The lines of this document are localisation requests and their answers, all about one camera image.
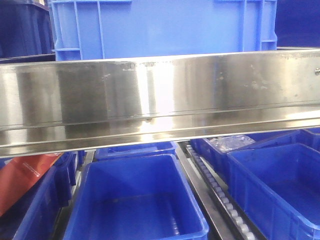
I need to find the dark blue upper right bin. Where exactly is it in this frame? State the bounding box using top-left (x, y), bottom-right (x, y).
top-left (275, 0), bottom-right (320, 48)

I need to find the dark blue bin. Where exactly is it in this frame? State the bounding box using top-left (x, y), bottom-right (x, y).
top-left (275, 0), bottom-right (320, 48)
top-left (0, 0), bottom-right (54, 59)

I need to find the dark blue upper left bin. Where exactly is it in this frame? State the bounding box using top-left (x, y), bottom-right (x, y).
top-left (0, 0), bottom-right (54, 59)

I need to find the left metal roller track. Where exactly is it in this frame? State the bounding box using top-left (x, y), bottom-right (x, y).
top-left (50, 149), bottom-right (96, 240)

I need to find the large light blue crate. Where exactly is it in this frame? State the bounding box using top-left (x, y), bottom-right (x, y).
top-left (48, 0), bottom-right (277, 61)

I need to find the stainless steel shelf rail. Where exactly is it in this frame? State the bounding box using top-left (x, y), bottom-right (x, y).
top-left (0, 48), bottom-right (320, 158)

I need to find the red cardboard packet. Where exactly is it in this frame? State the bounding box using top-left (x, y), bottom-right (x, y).
top-left (0, 152), bottom-right (63, 216)

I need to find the clear plastic bag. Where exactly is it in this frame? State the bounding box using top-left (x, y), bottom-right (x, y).
top-left (209, 135), bottom-right (256, 153)

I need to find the right white roller track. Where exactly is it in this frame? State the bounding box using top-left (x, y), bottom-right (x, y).
top-left (185, 144), bottom-right (258, 240)

